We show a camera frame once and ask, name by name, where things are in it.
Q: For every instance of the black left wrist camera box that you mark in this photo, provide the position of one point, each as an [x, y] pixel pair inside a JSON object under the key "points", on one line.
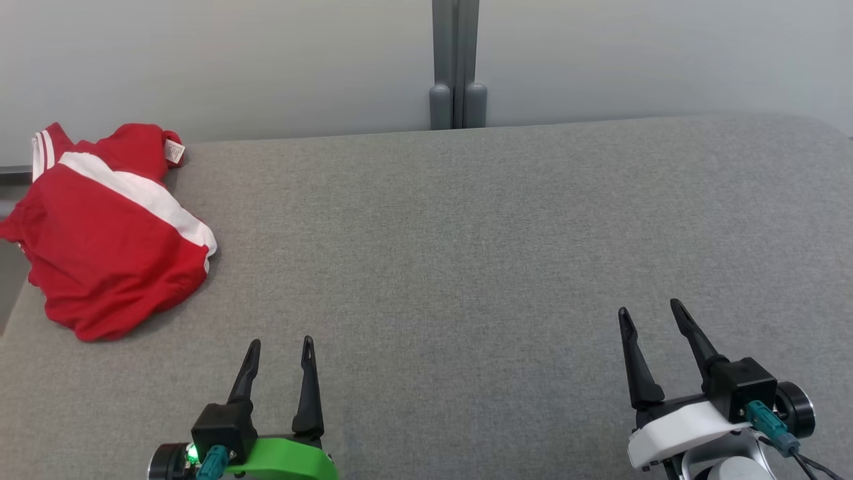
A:
{"points": [[223, 426]]}

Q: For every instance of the red jersey with white sleeves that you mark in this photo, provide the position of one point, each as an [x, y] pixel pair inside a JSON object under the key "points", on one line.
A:
{"points": [[133, 143]]}

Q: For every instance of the red shorts with white band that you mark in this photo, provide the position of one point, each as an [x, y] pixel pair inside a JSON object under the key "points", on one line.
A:
{"points": [[100, 266]]}

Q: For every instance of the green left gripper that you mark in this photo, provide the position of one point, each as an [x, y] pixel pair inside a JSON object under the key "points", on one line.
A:
{"points": [[286, 460]]}

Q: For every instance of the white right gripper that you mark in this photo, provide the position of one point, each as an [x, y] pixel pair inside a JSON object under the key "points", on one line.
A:
{"points": [[680, 430]]}

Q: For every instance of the grey partition post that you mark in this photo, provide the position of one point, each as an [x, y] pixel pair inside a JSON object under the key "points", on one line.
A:
{"points": [[455, 53]]}

